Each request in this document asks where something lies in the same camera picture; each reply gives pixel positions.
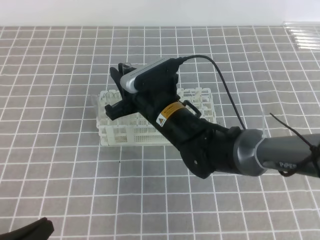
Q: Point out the clear test tube leaning rack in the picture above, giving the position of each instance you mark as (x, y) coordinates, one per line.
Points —
(95, 101)

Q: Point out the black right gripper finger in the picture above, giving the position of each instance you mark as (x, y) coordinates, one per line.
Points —
(41, 229)

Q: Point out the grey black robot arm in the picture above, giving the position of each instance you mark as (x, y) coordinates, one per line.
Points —
(207, 147)

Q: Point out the clear test tube in rack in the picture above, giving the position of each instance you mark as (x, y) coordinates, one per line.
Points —
(117, 97)
(109, 98)

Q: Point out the white plastic test tube rack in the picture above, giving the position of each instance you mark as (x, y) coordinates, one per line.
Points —
(135, 130)

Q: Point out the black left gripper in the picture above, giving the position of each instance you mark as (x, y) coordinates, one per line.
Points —
(156, 105)

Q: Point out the clear glass test tube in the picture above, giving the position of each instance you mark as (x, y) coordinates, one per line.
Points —
(311, 37)
(308, 46)
(302, 41)
(307, 32)
(127, 68)
(301, 23)

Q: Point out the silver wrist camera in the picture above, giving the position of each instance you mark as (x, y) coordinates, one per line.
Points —
(150, 76)

